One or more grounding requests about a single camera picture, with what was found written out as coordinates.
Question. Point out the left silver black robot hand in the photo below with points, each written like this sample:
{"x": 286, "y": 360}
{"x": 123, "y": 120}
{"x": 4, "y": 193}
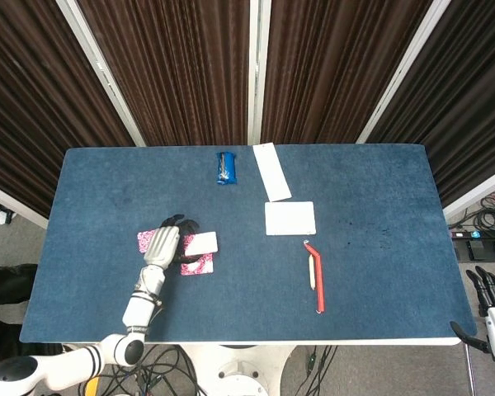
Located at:
{"x": 163, "y": 245}

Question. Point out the pink patterned card stack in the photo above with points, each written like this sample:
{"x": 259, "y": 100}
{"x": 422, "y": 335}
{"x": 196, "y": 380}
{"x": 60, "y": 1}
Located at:
{"x": 144, "y": 241}

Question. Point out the white faced card stack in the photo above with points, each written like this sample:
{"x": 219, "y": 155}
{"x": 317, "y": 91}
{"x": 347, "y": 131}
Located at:
{"x": 202, "y": 242}

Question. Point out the small white card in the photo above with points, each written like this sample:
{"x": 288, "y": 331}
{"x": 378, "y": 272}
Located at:
{"x": 198, "y": 266}

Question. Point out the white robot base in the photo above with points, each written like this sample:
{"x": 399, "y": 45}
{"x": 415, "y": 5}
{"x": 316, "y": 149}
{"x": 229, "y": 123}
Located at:
{"x": 239, "y": 371}

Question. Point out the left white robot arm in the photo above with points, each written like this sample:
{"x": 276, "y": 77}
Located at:
{"x": 138, "y": 309}

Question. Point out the grey metal table leg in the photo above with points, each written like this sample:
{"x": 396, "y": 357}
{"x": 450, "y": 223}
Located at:
{"x": 470, "y": 371}

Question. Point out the black foot pedal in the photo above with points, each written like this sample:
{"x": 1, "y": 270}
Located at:
{"x": 460, "y": 249}
{"x": 480, "y": 248}

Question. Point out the blue foil snack packet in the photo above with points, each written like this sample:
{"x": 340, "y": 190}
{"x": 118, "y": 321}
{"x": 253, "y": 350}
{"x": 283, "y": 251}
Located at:
{"x": 226, "y": 168}

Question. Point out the blue felt table mat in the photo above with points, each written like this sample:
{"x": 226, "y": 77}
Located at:
{"x": 247, "y": 305}

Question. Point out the white rectangular plastic board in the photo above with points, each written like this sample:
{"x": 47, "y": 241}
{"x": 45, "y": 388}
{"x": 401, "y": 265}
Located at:
{"x": 290, "y": 218}

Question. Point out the white paper strip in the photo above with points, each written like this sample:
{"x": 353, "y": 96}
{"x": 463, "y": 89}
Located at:
{"x": 272, "y": 173}

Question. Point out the short cream wrapped sausage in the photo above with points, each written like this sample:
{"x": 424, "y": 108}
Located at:
{"x": 312, "y": 272}

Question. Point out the white power adaptor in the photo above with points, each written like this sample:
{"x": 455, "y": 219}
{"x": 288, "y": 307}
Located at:
{"x": 6, "y": 217}

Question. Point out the black fabric object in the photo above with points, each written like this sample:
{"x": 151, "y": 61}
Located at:
{"x": 4, "y": 284}

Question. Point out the brown pleated curtain panel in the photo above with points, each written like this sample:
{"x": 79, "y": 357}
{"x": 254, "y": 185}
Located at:
{"x": 181, "y": 70}
{"x": 24, "y": 103}
{"x": 470, "y": 103}
{"x": 326, "y": 70}

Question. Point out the white partition frame bottom rail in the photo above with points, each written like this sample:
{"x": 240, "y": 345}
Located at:
{"x": 478, "y": 191}
{"x": 12, "y": 204}

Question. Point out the white table frame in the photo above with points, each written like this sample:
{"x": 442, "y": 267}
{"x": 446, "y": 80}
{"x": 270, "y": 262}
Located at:
{"x": 272, "y": 342}

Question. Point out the white double partition frame post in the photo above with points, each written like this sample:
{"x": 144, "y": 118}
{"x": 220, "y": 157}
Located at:
{"x": 259, "y": 70}

